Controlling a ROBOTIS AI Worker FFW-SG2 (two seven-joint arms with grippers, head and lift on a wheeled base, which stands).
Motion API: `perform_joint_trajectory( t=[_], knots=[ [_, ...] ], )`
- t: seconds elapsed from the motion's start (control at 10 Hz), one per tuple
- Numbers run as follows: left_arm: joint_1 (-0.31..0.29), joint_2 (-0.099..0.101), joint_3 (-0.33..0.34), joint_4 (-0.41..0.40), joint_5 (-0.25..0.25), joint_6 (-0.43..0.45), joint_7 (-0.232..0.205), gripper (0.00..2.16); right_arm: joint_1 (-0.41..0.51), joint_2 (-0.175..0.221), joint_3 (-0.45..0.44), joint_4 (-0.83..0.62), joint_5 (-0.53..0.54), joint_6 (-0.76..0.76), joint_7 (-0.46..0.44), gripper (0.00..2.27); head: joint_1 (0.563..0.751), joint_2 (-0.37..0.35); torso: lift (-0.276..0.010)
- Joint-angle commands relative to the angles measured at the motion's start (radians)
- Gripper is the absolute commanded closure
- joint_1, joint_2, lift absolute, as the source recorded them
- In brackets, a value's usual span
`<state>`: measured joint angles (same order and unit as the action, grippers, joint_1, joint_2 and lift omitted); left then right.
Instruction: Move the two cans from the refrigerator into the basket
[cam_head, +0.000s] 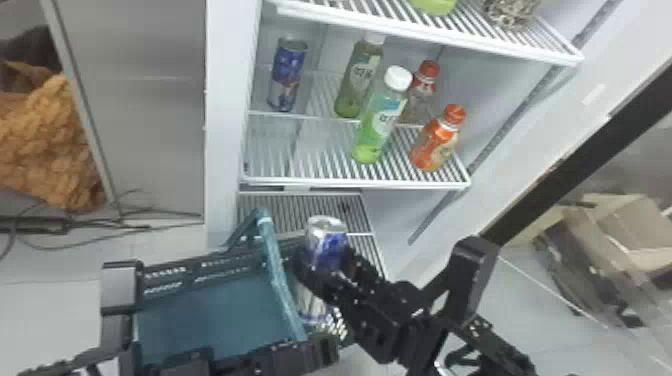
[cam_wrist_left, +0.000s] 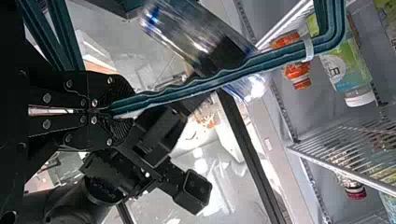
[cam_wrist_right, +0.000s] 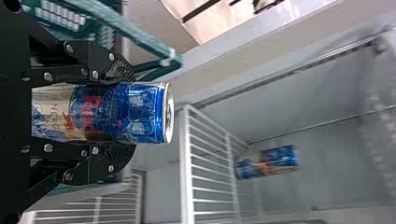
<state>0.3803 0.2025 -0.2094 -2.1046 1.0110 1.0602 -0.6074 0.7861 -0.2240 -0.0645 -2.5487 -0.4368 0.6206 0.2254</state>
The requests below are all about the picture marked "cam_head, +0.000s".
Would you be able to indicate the blue basket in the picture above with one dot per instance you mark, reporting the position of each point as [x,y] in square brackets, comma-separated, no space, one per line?
[215,315]

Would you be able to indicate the white fridge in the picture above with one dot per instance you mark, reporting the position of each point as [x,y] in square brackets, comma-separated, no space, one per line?
[226,105]

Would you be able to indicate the orange bottle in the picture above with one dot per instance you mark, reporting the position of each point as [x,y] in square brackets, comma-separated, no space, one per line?
[436,142]
[421,89]

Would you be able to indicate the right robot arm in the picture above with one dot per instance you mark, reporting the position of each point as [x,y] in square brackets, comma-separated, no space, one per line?
[498,347]

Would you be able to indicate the blue can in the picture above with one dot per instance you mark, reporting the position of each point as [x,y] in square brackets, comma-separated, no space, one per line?
[286,68]
[325,244]

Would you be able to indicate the fridge door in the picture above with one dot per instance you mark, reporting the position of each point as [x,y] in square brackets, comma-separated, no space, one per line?
[577,157]

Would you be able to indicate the dark green bottle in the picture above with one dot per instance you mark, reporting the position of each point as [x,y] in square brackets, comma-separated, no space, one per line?
[359,73]

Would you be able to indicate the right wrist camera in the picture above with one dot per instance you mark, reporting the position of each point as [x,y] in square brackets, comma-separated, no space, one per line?
[470,278]

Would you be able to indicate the light green bottle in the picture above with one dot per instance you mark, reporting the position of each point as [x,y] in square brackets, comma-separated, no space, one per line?
[379,118]

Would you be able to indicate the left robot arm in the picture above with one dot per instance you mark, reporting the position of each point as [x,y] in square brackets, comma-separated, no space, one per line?
[68,366]

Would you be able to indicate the brown woven basket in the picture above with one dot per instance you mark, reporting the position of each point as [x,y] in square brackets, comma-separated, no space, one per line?
[42,142]

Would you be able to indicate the grey patterned bottle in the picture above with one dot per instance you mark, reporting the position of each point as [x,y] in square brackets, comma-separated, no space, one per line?
[509,11]

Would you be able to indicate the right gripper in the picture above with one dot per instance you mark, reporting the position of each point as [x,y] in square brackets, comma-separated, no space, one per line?
[399,320]

